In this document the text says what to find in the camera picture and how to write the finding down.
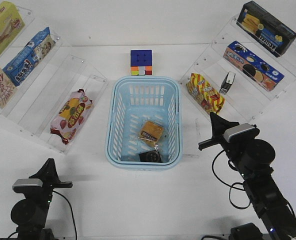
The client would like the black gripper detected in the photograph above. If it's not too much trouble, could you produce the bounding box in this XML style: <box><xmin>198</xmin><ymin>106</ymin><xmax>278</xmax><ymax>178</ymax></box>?
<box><xmin>28</xmin><ymin>158</ymin><xmax>73</xmax><ymax>200</ymax></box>
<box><xmin>198</xmin><ymin>112</ymin><xmax>239</xmax><ymax>151</ymax></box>

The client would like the bread piece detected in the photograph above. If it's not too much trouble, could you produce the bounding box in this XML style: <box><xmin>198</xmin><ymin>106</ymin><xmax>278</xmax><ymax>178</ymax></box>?
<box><xmin>137</xmin><ymin>120</ymin><xmax>165</xmax><ymax>149</ymax></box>

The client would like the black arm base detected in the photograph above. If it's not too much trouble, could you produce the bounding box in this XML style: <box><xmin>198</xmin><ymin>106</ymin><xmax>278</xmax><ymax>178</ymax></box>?
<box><xmin>228</xmin><ymin>222</ymin><xmax>264</xmax><ymax>240</ymax></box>

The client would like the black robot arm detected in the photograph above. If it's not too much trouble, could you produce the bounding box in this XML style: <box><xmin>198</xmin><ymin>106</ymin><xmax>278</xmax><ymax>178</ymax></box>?
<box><xmin>198</xmin><ymin>113</ymin><xmax>296</xmax><ymax>240</ymax></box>
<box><xmin>10</xmin><ymin>112</ymin><xmax>239</xmax><ymax>240</ymax></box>

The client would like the black white tissue pack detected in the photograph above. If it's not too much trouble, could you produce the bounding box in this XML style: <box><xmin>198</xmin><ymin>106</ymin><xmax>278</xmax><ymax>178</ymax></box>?
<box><xmin>219</xmin><ymin>71</ymin><xmax>236</xmax><ymax>95</ymax></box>

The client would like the light blue plastic basket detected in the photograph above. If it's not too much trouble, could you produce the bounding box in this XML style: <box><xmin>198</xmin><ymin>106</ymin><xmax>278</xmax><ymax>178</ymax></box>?
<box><xmin>105</xmin><ymin>76</ymin><xmax>183</xmax><ymax>171</ymax></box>

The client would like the red yellow striped snack pack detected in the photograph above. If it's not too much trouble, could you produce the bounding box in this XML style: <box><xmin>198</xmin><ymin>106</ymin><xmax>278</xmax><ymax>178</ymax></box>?
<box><xmin>186</xmin><ymin>73</ymin><xmax>225</xmax><ymax>114</ymax></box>

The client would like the clear acrylic right shelf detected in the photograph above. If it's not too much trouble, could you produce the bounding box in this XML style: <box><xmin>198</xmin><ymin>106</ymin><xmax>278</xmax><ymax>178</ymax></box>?
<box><xmin>179</xmin><ymin>16</ymin><xmax>296</xmax><ymax>122</ymax></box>

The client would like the clear acrylic shelf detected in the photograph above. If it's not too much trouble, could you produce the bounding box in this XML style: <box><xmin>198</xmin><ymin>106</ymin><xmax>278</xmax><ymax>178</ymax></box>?
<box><xmin>0</xmin><ymin>6</ymin><xmax>108</xmax><ymax>154</ymax></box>
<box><xmin>179</xmin><ymin>16</ymin><xmax>296</xmax><ymax>122</ymax></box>

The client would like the pink strawberry snack bag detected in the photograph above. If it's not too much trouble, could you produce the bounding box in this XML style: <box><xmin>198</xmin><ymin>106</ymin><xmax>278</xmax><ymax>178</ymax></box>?
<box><xmin>50</xmin><ymin>88</ymin><xmax>93</xmax><ymax>145</ymax></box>

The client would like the blue orange cookie box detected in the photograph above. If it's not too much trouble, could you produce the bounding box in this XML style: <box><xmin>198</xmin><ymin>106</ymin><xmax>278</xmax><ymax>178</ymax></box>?
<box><xmin>223</xmin><ymin>40</ymin><xmax>285</xmax><ymax>92</ymax></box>

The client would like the clear acrylic left shelf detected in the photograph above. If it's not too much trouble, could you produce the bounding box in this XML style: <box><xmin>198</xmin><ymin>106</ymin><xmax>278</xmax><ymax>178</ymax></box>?
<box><xmin>0</xmin><ymin>6</ymin><xmax>108</xmax><ymax>154</ymax></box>

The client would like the multicolour puzzle cube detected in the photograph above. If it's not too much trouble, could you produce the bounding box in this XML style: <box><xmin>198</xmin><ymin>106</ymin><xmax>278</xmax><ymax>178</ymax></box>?
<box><xmin>130</xmin><ymin>49</ymin><xmax>153</xmax><ymax>76</ymax></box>

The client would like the blue cookie bag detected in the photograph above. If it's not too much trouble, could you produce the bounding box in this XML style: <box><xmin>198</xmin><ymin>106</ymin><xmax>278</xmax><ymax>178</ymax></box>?
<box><xmin>2</xmin><ymin>27</ymin><xmax>56</xmax><ymax>87</ymax></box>

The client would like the black blue cracker box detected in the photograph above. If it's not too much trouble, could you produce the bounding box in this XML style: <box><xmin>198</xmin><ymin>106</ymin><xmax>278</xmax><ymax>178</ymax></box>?
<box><xmin>236</xmin><ymin>0</ymin><xmax>296</xmax><ymax>58</ymax></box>

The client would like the yellow green snack box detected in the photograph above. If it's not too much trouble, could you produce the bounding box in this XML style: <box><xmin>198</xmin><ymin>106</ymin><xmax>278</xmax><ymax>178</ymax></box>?
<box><xmin>0</xmin><ymin>1</ymin><xmax>25</xmax><ymax>55</ymax></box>

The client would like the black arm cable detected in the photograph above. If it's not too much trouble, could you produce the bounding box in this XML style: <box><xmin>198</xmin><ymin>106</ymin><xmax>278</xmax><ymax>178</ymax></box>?
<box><xmin>212</xmin><ymin>150</ymin><xmax>251</xmax><ymax>210</ymax></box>
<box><xmin>6</xmin><ymin>190</ymin><xmax>78</xmax><ymax>240</ymax></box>

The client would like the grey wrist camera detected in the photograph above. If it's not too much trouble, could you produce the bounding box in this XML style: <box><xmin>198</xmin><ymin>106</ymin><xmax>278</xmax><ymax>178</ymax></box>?
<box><xmin>223</xmin><ymin>123</ymin><xmax>260</xmax><ymax>143</ymax></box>
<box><xmin>12</xmin><ymin>178</ymin><xmax>43</xmax><ymax>194</ymax></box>

